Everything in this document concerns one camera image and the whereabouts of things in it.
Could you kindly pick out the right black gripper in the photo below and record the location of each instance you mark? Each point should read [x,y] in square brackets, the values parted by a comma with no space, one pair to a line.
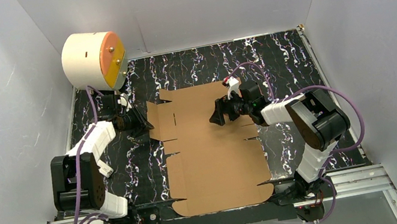
[223,105]

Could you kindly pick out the brown cardboard box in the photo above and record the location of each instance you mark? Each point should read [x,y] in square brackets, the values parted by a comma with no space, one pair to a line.
[210,168]

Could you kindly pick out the white cylindrical drum orange face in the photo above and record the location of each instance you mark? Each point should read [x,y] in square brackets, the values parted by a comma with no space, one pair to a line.
[95,59]

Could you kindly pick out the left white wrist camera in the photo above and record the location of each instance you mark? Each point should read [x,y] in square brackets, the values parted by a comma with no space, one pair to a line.
[123,101]

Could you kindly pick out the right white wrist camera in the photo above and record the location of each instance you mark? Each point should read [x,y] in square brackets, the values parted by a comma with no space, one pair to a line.
[232,85]

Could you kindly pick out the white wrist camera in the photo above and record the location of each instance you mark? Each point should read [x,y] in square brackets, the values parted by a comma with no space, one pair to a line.
[232,85]
[123,101]

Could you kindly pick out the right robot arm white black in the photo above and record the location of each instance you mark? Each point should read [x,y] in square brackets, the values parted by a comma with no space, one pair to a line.
[319,120]

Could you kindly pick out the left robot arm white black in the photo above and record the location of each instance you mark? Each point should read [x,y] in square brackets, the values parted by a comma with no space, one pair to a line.
[78,176]

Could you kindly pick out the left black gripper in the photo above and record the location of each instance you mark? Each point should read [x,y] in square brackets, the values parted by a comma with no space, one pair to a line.
[136,119]

